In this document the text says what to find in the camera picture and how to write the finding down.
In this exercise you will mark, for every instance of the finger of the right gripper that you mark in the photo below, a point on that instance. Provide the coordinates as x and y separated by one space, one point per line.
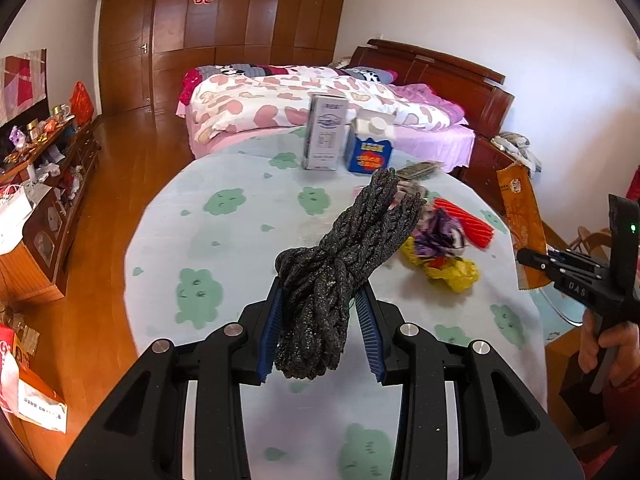
555 262

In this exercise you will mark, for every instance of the red white cardboard box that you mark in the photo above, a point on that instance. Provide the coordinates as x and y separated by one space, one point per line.
24 393

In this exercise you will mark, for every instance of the wooden door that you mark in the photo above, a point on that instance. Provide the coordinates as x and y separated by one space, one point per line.
125 55

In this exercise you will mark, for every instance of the orange silver snack bag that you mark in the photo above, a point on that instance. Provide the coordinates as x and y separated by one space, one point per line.
522 214

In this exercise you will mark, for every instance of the person's right hand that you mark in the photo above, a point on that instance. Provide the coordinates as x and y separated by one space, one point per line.
624 338

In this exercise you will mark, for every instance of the grey patterned wrapper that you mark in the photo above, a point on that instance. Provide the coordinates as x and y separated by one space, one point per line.
409 188

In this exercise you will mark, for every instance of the television with red cloth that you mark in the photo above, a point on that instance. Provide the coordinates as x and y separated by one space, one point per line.
23 92

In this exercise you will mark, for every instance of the black foam fruit net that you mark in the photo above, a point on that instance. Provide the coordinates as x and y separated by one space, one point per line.
319 282

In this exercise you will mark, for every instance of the wooden TV cabinet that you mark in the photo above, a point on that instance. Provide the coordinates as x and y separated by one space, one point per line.
39 221

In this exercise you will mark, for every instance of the blue Look milk carton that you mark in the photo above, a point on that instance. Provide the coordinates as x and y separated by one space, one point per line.
370 144

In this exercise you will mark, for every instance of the dark snack wrapper packet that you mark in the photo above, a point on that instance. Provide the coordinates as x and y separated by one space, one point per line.
418 171

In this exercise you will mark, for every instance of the red gift bag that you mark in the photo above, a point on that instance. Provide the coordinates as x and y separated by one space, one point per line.
81 104

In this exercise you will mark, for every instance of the purple candy wrapper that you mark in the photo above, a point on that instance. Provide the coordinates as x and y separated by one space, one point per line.
438 235

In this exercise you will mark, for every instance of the white tall milk carton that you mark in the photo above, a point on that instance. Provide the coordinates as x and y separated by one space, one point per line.
324 131

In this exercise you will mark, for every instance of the red foam fruit net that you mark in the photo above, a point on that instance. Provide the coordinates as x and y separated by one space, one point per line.
476 231

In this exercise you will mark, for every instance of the brown wooden headboard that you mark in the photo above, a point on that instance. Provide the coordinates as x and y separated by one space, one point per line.
477 89

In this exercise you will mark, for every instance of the wooden nightstand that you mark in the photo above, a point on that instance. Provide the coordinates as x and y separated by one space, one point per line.
481 174

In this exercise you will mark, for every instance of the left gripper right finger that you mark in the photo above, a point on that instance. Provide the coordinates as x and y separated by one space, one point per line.
463 409

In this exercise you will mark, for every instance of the bed with heart duvet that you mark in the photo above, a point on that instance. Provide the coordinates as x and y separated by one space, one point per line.
225 104

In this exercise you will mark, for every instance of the clothes on nightstand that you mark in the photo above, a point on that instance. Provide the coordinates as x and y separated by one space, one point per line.
518 147

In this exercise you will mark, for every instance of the yellow plastic bag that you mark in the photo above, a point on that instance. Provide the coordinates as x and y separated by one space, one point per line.
459 274

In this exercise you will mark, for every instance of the brown wooden wardrobe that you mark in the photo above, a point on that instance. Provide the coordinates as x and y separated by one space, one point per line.
262 32

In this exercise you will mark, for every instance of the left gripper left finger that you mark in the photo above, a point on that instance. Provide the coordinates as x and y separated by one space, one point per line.
137 431

